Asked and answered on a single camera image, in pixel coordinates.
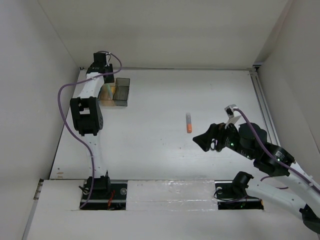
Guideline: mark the amber plastic container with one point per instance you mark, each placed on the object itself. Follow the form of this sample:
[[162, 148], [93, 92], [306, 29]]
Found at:
[[104, 98]]

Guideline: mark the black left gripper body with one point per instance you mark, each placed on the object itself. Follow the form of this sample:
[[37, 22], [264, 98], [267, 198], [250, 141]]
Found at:
[[110, 79]]

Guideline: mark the aluminium rail right edge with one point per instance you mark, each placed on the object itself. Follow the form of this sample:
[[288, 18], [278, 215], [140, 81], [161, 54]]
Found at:
[[265, 112]]

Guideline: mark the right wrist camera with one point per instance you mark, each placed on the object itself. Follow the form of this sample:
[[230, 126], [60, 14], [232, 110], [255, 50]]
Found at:
[[233, 115]]

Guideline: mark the black handled scissors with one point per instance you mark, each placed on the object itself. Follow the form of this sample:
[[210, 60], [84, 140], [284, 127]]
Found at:
[[213, 145]]

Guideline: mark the green capped highlighter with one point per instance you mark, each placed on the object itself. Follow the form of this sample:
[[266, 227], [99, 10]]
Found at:
[[109, 90]]

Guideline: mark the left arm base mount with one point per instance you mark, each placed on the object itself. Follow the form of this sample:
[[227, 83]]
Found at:
[[115, 200]]

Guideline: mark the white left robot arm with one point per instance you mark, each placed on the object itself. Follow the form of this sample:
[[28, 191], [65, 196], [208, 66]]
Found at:
[[88, 122]]

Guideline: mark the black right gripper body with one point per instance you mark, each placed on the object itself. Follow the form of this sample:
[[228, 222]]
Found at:
[[227, 136]]

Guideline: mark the orange capped grey highlighter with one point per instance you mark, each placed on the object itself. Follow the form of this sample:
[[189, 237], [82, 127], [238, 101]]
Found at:
[[188, 123]]

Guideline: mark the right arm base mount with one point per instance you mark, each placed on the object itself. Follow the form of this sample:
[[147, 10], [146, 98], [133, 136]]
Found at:
[[232, 195]]

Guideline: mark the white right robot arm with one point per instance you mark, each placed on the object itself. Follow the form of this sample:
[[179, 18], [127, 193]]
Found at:
[[250, 141]]

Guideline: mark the smoky grey plastic container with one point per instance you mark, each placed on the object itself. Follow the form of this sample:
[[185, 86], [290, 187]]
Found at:
[[121, 94]]

